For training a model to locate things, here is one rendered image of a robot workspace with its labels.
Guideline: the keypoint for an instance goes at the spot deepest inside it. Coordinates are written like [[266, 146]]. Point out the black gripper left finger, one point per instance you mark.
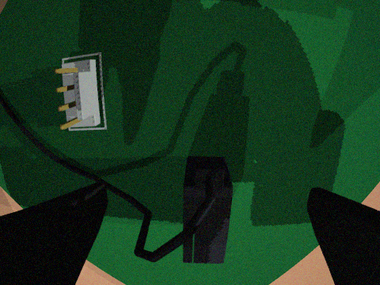
[[47, 244]]

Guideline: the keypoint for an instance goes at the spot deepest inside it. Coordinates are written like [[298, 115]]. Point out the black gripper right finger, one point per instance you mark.
[[349, 237]]

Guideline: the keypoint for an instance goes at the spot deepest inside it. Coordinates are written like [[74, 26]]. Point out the green circuit board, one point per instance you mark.
[[287, 91]]

